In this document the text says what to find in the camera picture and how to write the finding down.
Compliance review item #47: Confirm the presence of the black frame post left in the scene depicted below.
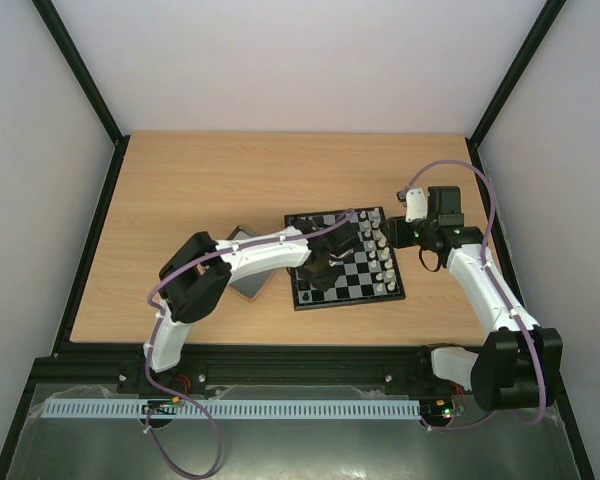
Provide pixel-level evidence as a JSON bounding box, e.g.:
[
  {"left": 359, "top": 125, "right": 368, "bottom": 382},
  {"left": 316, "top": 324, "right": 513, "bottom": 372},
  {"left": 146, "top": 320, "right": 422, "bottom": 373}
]
[{"left": 32, "top": 0, "right": 130, "bottom": 146}]

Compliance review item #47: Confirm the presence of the purple cable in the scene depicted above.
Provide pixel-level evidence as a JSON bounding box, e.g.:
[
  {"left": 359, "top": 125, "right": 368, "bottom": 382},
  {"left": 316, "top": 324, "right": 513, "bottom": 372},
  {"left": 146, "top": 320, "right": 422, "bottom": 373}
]
[
  {"left": 144, "top": 208, "right": 356, "bottom": 479},
  {"left": 408, "top": 159, "right": 549, "bottom": 433}
]

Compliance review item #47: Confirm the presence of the black frame post right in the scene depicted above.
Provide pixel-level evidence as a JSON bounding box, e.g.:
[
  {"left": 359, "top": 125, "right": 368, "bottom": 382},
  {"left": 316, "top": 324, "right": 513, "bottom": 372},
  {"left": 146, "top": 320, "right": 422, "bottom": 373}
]
[{"left": 468, "top": 0, "right": 567, "bottom": 149}]

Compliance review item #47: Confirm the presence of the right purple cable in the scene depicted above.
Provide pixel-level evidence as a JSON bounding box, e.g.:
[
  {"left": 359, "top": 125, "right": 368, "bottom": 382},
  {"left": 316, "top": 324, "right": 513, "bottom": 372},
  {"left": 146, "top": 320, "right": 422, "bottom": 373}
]
[{"left": 408, "top": 159, "right": 549, "bottom": 433}]

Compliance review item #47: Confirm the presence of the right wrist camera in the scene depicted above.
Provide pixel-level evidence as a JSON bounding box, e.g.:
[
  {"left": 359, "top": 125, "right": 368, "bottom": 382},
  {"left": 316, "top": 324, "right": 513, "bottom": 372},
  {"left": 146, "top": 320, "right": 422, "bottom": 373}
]
[{"left": 397, "top": 187, "right": 428, "bottom": 223}]

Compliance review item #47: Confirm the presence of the light blue slotted cable duct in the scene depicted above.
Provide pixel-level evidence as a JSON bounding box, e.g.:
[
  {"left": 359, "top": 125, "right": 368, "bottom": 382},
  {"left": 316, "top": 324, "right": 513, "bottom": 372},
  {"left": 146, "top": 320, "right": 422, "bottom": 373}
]
[{"left": 40, "top": 399, "right": 421, "bottom": 420}]

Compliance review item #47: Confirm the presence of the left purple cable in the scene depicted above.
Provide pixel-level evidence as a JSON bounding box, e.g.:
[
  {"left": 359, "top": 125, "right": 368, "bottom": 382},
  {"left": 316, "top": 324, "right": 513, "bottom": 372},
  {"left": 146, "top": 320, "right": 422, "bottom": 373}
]
[{"left": 144, "top": 208, "right": 356, "bottom": 479}]

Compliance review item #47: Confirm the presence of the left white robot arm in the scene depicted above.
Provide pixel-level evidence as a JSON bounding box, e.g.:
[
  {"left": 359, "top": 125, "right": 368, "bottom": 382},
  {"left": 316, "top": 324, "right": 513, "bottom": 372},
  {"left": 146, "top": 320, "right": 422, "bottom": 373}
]
[{"left": 144, "top": 209, "right": 359, "bottom": 373}]

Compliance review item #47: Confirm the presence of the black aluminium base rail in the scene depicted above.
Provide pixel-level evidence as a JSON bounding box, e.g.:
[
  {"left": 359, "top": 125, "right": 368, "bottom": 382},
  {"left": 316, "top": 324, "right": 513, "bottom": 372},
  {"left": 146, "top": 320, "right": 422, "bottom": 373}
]
[{"left": 27, "top": 343, "right": 456, "bottom": 398}]

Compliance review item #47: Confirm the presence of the metal tray with wooden rim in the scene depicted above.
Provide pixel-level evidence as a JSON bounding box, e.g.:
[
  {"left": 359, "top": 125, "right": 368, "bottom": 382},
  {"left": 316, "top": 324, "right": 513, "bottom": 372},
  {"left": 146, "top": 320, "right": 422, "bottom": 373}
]
[{"left": 227, "top": 225, "right": 275, "bottom": 301}]

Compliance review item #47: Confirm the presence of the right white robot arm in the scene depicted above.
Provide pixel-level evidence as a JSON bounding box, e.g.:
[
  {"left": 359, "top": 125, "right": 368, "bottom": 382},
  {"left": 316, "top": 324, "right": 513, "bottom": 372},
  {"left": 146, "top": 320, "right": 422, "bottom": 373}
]
[{"left": 382, "top": 186, "right": 563, "bottom": 411}]

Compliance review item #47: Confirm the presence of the black frame post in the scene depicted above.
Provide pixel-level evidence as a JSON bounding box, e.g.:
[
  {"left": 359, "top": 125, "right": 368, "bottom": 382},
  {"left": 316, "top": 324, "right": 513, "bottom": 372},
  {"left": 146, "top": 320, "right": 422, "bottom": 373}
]
[
  {"left": 468, "top": 0, "right": 567, "bottom": 149},
  {"left": 32, "top": 0, "right": 130, "bottom": 146}
]

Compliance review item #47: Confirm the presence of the black and silver chessboard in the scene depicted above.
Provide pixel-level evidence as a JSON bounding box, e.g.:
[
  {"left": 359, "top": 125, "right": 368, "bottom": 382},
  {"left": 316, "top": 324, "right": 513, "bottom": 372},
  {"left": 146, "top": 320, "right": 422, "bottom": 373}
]
[{"left": 290, "top": 206, "right": 406, "bottom": 311}]

